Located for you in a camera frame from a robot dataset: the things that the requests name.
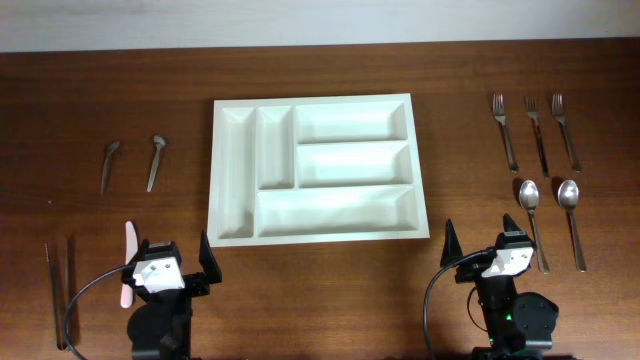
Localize left black camera cable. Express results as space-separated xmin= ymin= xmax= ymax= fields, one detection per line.
xmin=63 ymin=264 xmax=136 ymax=360

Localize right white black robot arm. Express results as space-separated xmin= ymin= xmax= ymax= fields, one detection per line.
xmin=440 ymin=214 xmax=559 ymax=360

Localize right small metal teaspoon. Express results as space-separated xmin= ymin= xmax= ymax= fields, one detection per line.
xmin=146 ymin=135 xmax=168 ymax=192

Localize metal tweezers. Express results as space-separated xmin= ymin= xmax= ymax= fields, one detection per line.
xmin=45 ymin=238 xmax=70 ymax=352

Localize right black camera cable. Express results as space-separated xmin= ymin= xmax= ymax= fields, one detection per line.
xmin=423 ymin=250 xmax=496 ymax=360

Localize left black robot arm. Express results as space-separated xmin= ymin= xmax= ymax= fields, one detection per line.
xmin=121 ymin=232 xmax=222 ymax=360

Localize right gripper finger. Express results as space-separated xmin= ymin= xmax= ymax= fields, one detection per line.
xmin=502 ymin=213 xmax=524 ymax=235
xmin=440 ymin=219 xmax=463 ymax=268

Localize left small metal teaspoon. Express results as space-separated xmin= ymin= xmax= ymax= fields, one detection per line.
xmin=100 ymin=141 xmax=121 ymax=196

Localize small metal teaspoon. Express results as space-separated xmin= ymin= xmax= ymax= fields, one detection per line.
xmin=100 ymin=141 xmax=121 ymax=196
xmin=146 ymin=135 xmax=168 ymax=192

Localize white plastic knife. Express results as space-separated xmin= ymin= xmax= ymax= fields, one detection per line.
xmin=120 ymin=221 xmax=138 ymax=308

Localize metal fork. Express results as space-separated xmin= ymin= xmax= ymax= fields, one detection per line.
xmin=492 ymin=94 xmax=519 ymax=173
xmin=551 ymin=93 xmax=582 ymax=172
xmin=525 ymin=97 xmax=550 ymax=178

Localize black camera cable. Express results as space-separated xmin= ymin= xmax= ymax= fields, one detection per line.
xmin=63 ymin=264 xmax=136 ymax=360
xmin=423 ymin=250 xmax=496 ymax=360

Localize white plastic cutlery tray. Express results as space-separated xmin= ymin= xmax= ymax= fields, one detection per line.
xmin=207 ymin=93 xmax=430 ymax=247

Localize metal tablespoon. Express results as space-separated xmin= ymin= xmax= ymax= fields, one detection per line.
xmin=518 ymin=180 xmax=551 ymax=275
xmin=557 ymin=179 xmax=587 ymax=272

